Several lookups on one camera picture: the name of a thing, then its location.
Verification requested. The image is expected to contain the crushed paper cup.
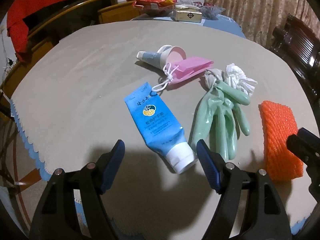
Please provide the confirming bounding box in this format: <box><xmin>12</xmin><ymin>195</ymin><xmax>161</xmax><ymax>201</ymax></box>
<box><xmin>137</xmin><ymin>44</ymin><xmax>187</xmax><ymax>69</ymax></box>

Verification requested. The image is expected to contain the white tissue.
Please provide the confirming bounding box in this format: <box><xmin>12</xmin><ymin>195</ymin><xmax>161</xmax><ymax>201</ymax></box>
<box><xmin>223</xmin><ymin>64</ymin><xmax>258</xmax><ymax>97</ymax></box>

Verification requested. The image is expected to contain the beige scalloped tablecloth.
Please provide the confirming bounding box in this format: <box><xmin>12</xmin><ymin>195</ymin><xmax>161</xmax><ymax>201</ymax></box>
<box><xmin>7</xmin><ymin>19</ymin><xmax>320</xmax><ymax>240</ymax></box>

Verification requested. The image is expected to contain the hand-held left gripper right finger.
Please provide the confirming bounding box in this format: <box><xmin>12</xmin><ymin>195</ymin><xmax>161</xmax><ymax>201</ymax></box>
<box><xmin>196</xmin><ymin>139</ymin><xmax>293</xmax><ymax>240</ymax></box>

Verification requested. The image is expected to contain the orange foam net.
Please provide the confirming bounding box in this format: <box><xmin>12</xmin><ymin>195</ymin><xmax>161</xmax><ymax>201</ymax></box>
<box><xmin>259</xmin><ymin>100</ymin><xmax>304</xmax><ymax>182</ymax></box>

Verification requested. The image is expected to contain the blue hand cream tube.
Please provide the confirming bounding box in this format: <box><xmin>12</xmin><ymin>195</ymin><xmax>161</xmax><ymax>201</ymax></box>
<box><xmin>124</xmin><ymin>81</ymin><xmax>195</xmax><ymax>174</ymax></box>

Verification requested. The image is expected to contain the pink face mask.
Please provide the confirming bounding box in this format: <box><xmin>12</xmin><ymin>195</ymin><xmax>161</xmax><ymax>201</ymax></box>
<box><xmin>152</xmin><ymin>57</ymin><xmax>215</xmax><ymax>92</ymax></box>

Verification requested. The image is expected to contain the glass snack bowl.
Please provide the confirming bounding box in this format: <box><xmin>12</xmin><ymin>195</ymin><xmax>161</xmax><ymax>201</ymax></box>
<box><xmin>139</xmin><ymin>5</ymin><xmax>175</xmax><ymax>16</ymax></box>

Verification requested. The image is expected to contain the red snack bag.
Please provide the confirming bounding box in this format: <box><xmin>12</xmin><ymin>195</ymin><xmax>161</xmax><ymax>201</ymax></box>
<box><xmin>132</xmin><ymin>0</ymin><xmax>178</xmax><ymax>8</ymax></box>

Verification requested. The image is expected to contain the glass fruit bowl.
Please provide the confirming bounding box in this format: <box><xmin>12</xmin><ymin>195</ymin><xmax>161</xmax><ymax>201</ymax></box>
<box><xmin>175</xmin><ymin>0</ymin><xmax>225</xmax><ymax>20</ymax></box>

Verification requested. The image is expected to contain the white power strip with cables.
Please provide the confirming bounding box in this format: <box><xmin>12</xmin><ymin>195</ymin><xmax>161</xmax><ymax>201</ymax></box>
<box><xmin>1</xmin><ymin>56</ymin><xmax>13</xmax><ymax>70</ymax></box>

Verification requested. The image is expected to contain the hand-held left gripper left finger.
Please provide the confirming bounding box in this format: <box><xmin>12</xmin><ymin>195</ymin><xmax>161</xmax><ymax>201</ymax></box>
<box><xmin>29</xmin><ymin>139</ymin><xmax>125</xmax><ymax>240</ymax></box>

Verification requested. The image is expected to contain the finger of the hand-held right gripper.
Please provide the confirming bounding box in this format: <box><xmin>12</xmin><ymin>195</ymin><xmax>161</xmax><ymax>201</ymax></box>
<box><xmin>309</xmin><ymin>164</ymin><xmax>320</xmax><ymax>197</ymax></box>
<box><xmin>286</xmin><ymin>127</ymin><xmax>320</xmax><ymax>164</ymax></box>

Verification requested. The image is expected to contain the grey tissue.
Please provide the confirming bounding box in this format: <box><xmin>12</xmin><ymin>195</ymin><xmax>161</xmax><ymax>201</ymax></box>
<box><xmin>204</xmin><ymin>68</ymin><xmax>222</xmax><ymax>90</ymax></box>

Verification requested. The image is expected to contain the green rubber glove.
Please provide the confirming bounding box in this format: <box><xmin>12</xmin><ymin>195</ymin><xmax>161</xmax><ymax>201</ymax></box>
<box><xmin>189</xmin><ymin>81</ymin><xmax>251</xmax><ymax>160</ymax></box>

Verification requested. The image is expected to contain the gold tissue box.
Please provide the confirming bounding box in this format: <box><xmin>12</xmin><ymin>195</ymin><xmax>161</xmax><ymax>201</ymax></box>
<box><xmin>174</xmin><ymin>7</ymin><xmax>202</xmax><ymax>22</ymax></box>

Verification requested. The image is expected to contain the wooden television cabinet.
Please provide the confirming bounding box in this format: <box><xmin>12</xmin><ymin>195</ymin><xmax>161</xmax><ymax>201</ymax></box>
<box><xmin>0</xmin><ymin>0</ymin><xmax>140</xmax><ymax>100</ymax></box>

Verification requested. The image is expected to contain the dark wooden armchair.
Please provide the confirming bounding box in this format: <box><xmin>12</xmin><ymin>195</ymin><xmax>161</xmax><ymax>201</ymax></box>
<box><xmin>271</xmin><ymin>14</ymin><xmax>320</xmax><ymax>85</ymax></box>

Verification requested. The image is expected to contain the patterned beige curtain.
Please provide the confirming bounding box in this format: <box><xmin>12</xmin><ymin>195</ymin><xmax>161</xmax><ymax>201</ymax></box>
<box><xmin>204</xmin><ymin>0</ymin><xmax>320</xmax><ymax>53</ymax></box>

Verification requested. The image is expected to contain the red cloth cover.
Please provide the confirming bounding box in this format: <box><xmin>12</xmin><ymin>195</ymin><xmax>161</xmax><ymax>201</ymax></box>
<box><xmin>6</xmin><ymin>0</ymin><xmax>130</xmax><ymax>62</ymax></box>

